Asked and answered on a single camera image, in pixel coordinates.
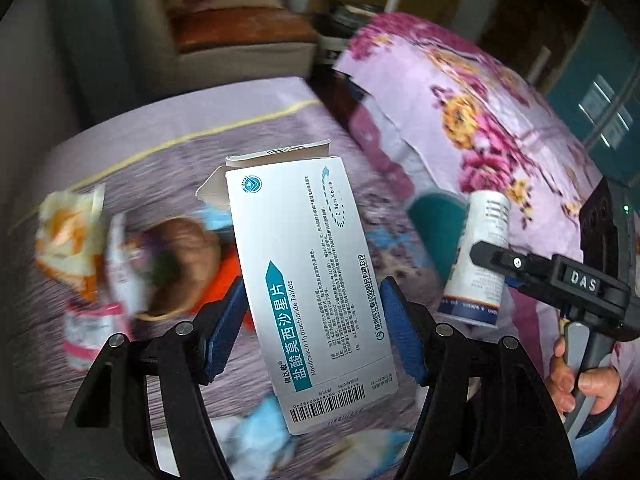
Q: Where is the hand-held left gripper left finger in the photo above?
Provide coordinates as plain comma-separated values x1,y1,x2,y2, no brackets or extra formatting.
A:
62,276,251,480

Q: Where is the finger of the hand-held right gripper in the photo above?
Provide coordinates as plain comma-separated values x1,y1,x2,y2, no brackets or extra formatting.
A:
471,239,557,292

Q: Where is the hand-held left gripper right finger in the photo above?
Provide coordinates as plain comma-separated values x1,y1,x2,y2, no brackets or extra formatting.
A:
377,276,578,480

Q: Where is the white medicine bottle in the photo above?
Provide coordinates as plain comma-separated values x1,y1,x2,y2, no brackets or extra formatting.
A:
437,190,512,329

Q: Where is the orange packet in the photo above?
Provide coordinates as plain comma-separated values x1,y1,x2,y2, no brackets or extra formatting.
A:
192,254,251,317

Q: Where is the teal plastic bin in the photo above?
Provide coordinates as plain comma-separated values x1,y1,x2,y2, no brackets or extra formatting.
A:
406,191,472,283

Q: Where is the white medicine box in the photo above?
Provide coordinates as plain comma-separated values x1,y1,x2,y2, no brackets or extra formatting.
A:
195,139,400,436

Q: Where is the pink white snack packet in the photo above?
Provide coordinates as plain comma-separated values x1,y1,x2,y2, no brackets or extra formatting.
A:
64,211,151,372

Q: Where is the person's right hand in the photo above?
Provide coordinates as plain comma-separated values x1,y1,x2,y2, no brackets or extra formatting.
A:
545,336,622,416

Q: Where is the blue-green carton box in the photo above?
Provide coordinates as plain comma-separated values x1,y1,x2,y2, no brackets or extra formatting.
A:
196,206,236,232

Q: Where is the floral pink quilt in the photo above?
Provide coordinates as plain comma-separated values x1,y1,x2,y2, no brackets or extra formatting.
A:
332,11,640,461

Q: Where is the teal cabinet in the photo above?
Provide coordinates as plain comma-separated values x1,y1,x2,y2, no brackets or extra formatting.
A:
544,0,640,188

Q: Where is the yellow orange snack wrapper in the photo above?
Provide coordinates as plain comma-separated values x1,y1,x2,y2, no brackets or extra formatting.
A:
34,184,110,302

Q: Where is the wooden shelf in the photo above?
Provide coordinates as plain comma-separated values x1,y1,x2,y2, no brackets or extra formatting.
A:
479,0,603,82

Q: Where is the beige sofa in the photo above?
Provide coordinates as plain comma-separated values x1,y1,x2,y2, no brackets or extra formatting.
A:
134,0,322,98

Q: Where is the orange seat cushion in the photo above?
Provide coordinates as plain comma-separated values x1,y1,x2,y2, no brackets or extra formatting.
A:
171,7,312,57

